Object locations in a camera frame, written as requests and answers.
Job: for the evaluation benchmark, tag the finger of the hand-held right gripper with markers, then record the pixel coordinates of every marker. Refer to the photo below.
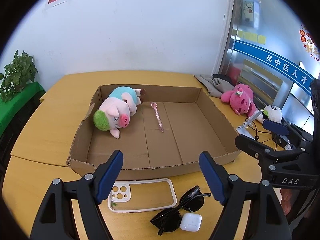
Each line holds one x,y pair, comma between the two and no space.
250,145
275,127

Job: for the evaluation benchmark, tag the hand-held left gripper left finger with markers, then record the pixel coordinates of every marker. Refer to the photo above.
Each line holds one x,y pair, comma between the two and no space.
110,177

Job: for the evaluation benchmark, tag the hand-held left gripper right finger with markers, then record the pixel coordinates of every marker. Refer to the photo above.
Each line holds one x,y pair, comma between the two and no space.
212,180

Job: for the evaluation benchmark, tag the white phone case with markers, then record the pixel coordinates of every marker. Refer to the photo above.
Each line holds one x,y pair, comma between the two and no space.
128,197

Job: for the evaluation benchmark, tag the black sunglasses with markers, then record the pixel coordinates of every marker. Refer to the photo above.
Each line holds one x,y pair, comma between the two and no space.
195,202

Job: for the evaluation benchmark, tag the white earbuds case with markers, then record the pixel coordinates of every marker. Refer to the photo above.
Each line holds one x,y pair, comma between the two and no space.
191,222

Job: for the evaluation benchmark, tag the brown cardboard box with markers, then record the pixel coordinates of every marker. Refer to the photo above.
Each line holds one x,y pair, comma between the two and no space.
175,142

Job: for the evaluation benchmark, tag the person's right hand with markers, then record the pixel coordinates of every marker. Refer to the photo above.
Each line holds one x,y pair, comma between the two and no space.
285,202

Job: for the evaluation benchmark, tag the white panda plush toy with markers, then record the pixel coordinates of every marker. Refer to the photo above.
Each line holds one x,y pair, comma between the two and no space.
273,113

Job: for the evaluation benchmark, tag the white phone stand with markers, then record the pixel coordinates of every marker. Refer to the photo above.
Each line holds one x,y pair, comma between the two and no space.
243,130

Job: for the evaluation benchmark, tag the pink strawberry plush toy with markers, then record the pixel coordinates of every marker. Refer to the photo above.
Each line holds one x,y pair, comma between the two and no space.
240,100

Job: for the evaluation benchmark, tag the grey cloth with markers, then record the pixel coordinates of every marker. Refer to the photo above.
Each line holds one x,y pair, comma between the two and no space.
215,85

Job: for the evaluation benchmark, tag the pink pig plush toy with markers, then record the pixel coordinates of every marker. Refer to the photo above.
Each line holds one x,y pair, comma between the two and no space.
112,107

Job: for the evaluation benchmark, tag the blue sign band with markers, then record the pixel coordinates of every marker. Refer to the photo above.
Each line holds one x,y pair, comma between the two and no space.
270,57

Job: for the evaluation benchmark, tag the pink pen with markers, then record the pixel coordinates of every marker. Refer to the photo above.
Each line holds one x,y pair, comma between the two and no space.
157,117

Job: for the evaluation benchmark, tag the red window decorations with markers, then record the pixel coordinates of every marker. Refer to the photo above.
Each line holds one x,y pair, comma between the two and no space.
311,42

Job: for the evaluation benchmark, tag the row of yellow sticky notes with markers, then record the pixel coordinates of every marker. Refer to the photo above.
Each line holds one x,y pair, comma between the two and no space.
250,35

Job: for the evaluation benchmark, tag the green table cloth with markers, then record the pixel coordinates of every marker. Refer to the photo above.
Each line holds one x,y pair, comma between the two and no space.
15,110

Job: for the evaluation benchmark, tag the sheep cartoon poster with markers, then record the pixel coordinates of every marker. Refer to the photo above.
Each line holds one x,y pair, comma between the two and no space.
250,11

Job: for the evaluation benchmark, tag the green potted plant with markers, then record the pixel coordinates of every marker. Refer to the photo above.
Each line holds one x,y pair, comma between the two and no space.
17,75

